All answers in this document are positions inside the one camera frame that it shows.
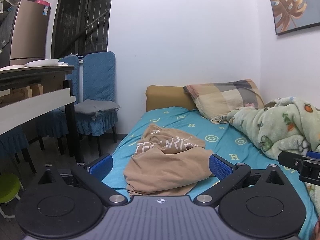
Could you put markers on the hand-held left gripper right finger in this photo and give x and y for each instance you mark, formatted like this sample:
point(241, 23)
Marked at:
point(220, 168)

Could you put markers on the green printed fleece blanket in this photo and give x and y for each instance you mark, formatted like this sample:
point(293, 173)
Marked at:
point(277, 125)

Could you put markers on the dark window with metal grille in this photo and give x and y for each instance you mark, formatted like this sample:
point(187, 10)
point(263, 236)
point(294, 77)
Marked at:
point(80, 17)

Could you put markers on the framed golden leaf picture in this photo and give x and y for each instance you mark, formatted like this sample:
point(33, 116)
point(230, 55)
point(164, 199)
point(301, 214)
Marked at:
point(292, 5)

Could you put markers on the grey seat cushion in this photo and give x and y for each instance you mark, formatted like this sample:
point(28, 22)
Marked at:
point(95, 106)

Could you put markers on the white plate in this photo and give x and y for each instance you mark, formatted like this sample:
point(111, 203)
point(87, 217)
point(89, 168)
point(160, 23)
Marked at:
point(11, 66)
point(41, 63)

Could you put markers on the tan padded headboard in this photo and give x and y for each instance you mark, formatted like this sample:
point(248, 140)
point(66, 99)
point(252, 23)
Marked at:
point(167, 97)

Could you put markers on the plaid pillow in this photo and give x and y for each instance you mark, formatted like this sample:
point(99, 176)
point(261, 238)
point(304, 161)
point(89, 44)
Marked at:
point(222, 97)

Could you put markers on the pink container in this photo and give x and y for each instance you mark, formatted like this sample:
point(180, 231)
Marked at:
point(43, 3)

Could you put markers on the dining table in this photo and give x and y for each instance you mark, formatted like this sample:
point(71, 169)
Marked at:
point(30, 107)

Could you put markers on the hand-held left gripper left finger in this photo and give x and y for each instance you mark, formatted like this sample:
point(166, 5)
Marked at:
point(101, 167)

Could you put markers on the green stool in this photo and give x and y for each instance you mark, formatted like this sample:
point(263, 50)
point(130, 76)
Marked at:
point(8, 188)

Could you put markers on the bronze refrigerator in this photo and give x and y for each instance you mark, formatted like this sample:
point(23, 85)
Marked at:
point(28, 35)

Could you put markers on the tan printed shirt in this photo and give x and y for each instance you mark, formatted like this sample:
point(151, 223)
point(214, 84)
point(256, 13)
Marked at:
point(162, 170)

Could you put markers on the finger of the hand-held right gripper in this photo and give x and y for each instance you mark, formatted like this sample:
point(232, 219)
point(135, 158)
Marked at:
point(290, 159)
point(313, 155)

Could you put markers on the bed with teal patterned sheet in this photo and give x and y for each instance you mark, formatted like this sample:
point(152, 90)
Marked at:
point(225, 140)

